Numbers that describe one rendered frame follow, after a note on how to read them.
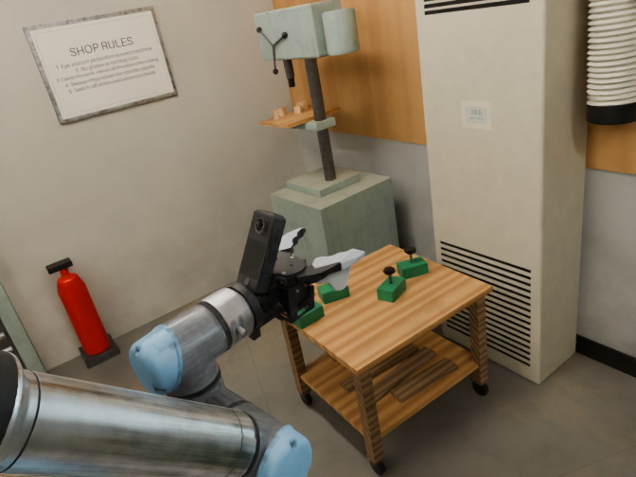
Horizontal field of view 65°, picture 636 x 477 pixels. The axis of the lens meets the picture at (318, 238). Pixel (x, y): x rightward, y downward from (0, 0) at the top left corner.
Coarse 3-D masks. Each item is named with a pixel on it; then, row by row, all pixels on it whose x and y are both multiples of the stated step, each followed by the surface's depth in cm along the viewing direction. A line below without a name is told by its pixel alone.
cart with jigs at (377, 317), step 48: (384, 288) 189; (432, 288) 192; (480, 288) 187; (288, 336) 204; (336, 336) 175; (384, 336) 171; (432, 336) 221; (480, 336) 195; (336, 384) 204; (384, 384) 197; (432, 384) 195; (480, 384) 205; (384, 432) 178
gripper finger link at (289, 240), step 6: (300, 228) 84; (288, 234) 82; (294, 234) 82; (300, 234) 84; (282, 240) 81; (288, 240) 81; (294, 240) 82; (282, 246) 79; (288, 246) 79; (288, 252) 79
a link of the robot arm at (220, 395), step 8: (216, 384) 65; (224, 384) 68; (200, 392) 63; (208, 392) 64; (216, 392) 65; (224, 392) 65; (232, 392) 66; (192, 400) 63; (200, 400) 64; (208, 400) 64; (216, 400) 63; (224, 400) 63; (232, 400) 63
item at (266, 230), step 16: (256, 224) 69; (272, 224) 68; (256, 240) 70; (272, 240) 69; (256, 256) 70; (272, 256) 70; (240, 272) 71; (256, 272) 69; (272, 272) 70; (256, 288) 69
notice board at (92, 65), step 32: (32, 32) 237; (64, 32) 244; (96, 32) 252; (128, 32) 261; (160, 32) 270; (64, 64) 248; (96, 64) 256; (128, 64) 264; (160, 64) 274; (64, 96) 251; (96, 96) 259; (128, 96) 268; (160, 96) 278
